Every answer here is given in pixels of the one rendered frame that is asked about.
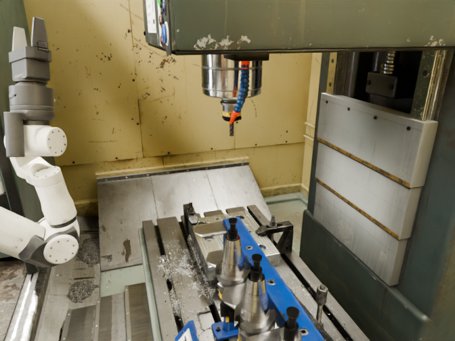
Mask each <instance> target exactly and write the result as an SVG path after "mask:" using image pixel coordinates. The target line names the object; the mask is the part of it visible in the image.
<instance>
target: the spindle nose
mask: <svg viewBox="0 0 455 341"><path fill-rule="evenodd" d="M262 65H263V61H250V66H249V67H250V69H249V72H250V74H249V76H250V78H249V81H250V83H249V85H250V86H249V92H248V96H247V98H249V97H256V96H258V95H260V94H261V88H262V80H263V67H262ZM201 66H202V67H201V77H202V92H203V93H204V94H205V95H206V96H209V97H216V98H225V99H238V93H239V88H240V83H241V82H240V79H241V77H240V75H241V71H240V70H241V62H236V61H233V60H228V59H225V58H224V57H223V55H201Z"/></svg>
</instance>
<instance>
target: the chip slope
mask: <svg viewBox="0 0 455 341"><path fill-rule="evenodd" d="M97 196H98V213H99V230H100V258H101V257H102V256H105V255H109V254H111V255H112V261H111V263H107V262H108V261H105V260H103V259H102V261H101V260H100V263H101V272H105V271H112V270H117V269H124V268H127V267H134V266H139V265H143V262H142V254H141V249H140V244H139V233H138V229H139V228H143V225H142V221H149V220H152V222H153V225H154V226H155V225H158V224H157V219H162V218H167V217H177V220H178V222H181V215H183V204H189V202H192V205H193V207H194V210H195V211H196V213H200V215H201V217H204V215H203V212H208V211H213V210H222V211H223V213H224V214H227V213H226V211H225V210H226V208H235V207H240V206H243V207H244V208H245V210H247V211H248V209H247V208H246V207H247V206H249V205H253V204H255V205H256V206H257V207H258V209H259V210H260V211H261V212H262V213H263V214H264V215H265V217H266V218H267V219H268V220H269V221H270V220H271V217H272V215H271V213H270V211H269V208H268V207H267V204H266V203H265V200H264V198H263V196H262V193H261V191H260V189H259V186H258V185H257V182H256V181H255V178H254V176H253V174H252V171H251V169H250V167H249V161H244V162H232V163H225V164H214V165H207V166H195V167H189V168H177V169H171V170H159V171H152V172H146V173H134V174H128V175H116V176H109V177H98V178H97Z"/></svg>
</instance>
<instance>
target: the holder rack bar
mask: <svg viewBox="0 0 455 341"><path fill-rule="evenodd" d="M232 218H236V219H237V223H236V229H237V230H238V235H239V236H240V241H241V246H242V255H243V257H244V259H245V261H246V264H247V269H246V270H248V269H250V272H251V267H252V266H253V260H252V255H253V254H260V255H261V256H262V261H261V262H260V266H261V267H262V269H263V271H262V273H263V274H264V276H265V282H266V288H267V297H268V299H269V302H268V304H269V310H273V309H275V312H276V322H277V324H278V325H279V327H284V323H285V321H287V320H288V316H287V314H286V309H287V308H288V307H290V306H294V307H296V308H298V309H299V316H298V317H297V323H298V324H299V331H300V332H301V335H302V341H325V339H324V338H323V337H322V335H321V333H320V332H319V331H318V329H317V328H316V326H315V325H314V324H313V322H312V321H311V319H310V318H309V317H308V315H307V313H306V312H305V311H304V310H303V308H302V306H301V305H300V304H299V302H298V301H297V299H296V298H295V297H294V295H293V293H292V292H291V291H290V290H289V288H288V286H287V285H286V284H285V283H284V281H283V279H282V278H281V277H280V275H279V274H278V272H277V271H276V269H275V268H274V266H273V265H272V264H271V262H270V261H269V259H268V258H267V257H266V255H265V254H264V252H263V251H262V249H261V248H260V247H259V245H258V243H257V242H256V241H255V239H254V238H253V236H252V235H251V233H250V232H249V231H248V229H247V228H246V226H245V225H244V223H243V222H242V221H241V219H240V218H239V217H232ZM229 219H230V218H228V219H224V220H223V224H224V225H225V227H226V229H227V230H228V229H230V223H229V222H228V220H229Z"/></svg>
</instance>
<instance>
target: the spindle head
mask: <svg viewBox="0 0 455 341"><path fill-rule="evenodd" d="M142 4H143V13H144V28H145V31H144V36H145V38H146V42H147V44H148V45H149V46H152V47H155V48H157V49H160V50H163V51H166V46H165V48H164V49H163V48H162V46H160V33H159V22H158V3H157V0H154V4H155V14H156V33H153V32H148V18H147V9H146V0H142ZM169 21H170V33H171V53H172V54H173V55H231V54H265V53H333V52H367V51H435V50H455V0H169Z"/></svg>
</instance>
